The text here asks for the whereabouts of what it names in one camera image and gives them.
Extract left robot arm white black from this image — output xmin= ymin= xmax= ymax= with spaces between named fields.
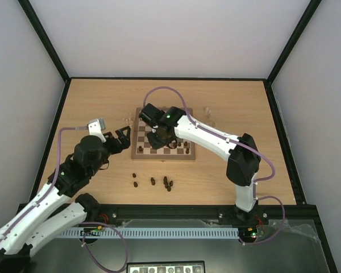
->
xmin=0 ymin=125 xmax=131 ymax=272

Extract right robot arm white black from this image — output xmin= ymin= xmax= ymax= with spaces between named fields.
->
xmin=139 ymin=104 xmax=260 ymax=223

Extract wooden chess board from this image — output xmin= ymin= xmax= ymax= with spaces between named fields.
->
xmin=131 ymin=107 xmax=196 ymax=162

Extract left circuit board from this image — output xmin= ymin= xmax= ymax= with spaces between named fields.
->
xmin=81 ymin=225 xmax=106 ymax=236

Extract circuit board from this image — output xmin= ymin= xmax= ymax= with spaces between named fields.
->
xmin=240 ymin=225 xmax=265 ymax=238
xmin=81 ymin=225 xmax=106 ymax=236

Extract right circuit board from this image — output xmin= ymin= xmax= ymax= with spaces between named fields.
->
xmin=240 ymin=225 xmax=265 ymax=238

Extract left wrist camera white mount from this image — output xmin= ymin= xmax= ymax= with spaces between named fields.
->
xmin=87 ymin=118 xmax=106 ymax=143

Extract grey slotted cable duct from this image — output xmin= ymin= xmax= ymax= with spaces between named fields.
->
xmin=57 ymin=227 xmax=239 ymax=239

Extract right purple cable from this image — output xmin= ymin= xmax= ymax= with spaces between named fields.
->
xmin=143 ymin=86 xmax=285 ymax=246

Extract purple cable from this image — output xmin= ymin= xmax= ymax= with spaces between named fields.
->
xmin=0 ymin=126 xmax=130 ymax=271
xmin=143 ymin=86 xmax=285 ymax=246

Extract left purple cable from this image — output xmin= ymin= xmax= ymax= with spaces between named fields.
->
xmin=0 ymin=126 xmax=130 ymax=271

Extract black aluminium frame rail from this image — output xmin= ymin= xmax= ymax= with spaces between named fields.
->
xmin=94 ymin=204 xmax=321 ymax=227

